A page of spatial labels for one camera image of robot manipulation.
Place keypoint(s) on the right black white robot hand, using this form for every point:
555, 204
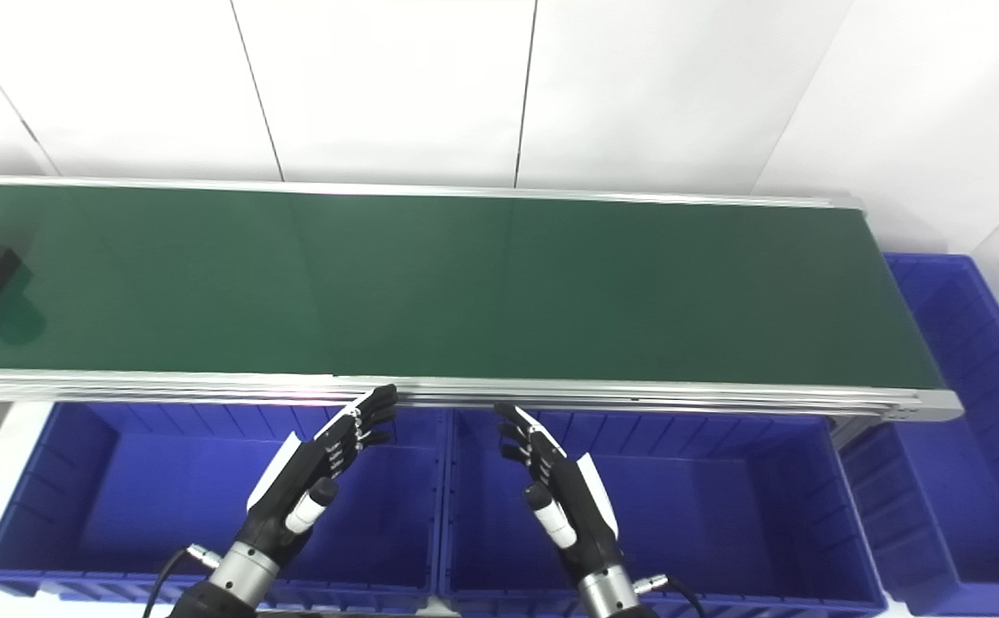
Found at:
581, 515

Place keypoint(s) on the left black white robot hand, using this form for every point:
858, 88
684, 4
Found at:
293, 489

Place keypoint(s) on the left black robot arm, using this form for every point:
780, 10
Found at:
238, 579

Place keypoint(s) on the green conveyor belt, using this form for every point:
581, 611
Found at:
637, 396
465, 283

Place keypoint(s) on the blue plastic bin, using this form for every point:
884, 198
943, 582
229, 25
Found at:
723, 515
971, 481
156, 506

